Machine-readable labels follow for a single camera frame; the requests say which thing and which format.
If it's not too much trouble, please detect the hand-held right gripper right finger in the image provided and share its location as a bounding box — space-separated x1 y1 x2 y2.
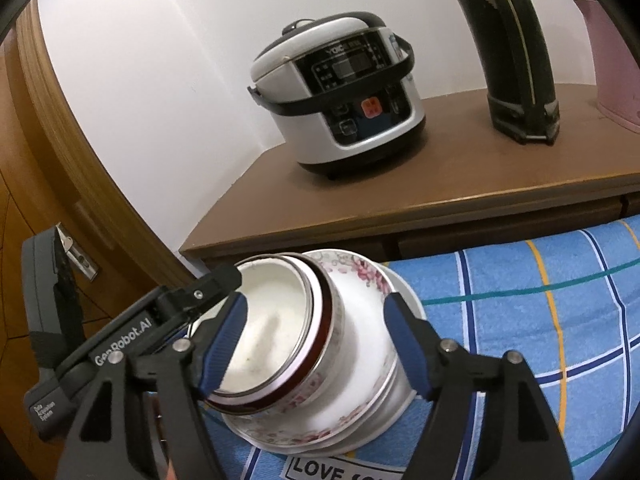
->
382 293 573 480

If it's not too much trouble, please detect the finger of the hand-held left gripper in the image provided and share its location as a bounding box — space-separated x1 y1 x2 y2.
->
150 264 244 343

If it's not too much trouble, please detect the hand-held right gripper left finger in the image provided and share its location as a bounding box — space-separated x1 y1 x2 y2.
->
55 292 248 480

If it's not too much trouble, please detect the grey round plate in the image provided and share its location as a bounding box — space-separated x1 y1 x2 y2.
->
190 265 428 458

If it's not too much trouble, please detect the white plate with red flowers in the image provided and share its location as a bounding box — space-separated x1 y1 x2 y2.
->
230 260 417 453

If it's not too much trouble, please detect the red bowl with pink inside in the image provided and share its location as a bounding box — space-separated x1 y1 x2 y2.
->
205 252 337 403

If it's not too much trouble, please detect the blue checked tablecloth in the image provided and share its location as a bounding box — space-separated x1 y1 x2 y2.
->
215 215 640 480

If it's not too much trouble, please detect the brown wooden door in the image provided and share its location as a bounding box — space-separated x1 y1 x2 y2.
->
0 40 166 480

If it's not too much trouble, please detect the white cloth label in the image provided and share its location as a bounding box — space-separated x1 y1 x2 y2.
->
282 452 408 480

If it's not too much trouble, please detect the brown wooden cabinet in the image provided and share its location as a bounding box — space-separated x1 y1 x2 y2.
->
179 82 640 281

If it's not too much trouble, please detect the white and black rice cooker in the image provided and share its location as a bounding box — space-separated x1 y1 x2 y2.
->
246 10 427 181

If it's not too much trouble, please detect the tall black thermos flask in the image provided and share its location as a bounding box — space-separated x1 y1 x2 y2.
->
432 0 561 146

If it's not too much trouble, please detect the pink electric kettle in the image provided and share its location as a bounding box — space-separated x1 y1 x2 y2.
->
574 0 640 133

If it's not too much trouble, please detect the metal door handle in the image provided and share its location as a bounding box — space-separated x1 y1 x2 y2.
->
54 221 99 282

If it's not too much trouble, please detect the brown wooden door frame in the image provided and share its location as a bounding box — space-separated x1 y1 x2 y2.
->
17 5 201 281

